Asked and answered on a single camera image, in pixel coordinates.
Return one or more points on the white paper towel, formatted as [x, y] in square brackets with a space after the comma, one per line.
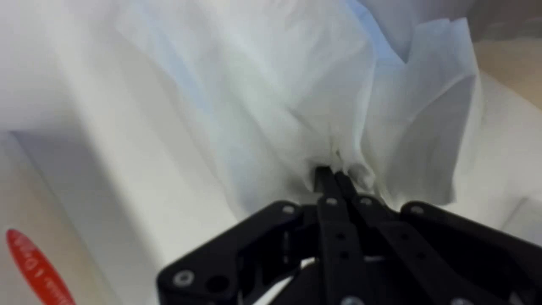
[255, 86]

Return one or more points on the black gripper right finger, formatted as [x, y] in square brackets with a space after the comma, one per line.
[452, 255]

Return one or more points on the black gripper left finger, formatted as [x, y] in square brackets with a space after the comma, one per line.
[238, 255]

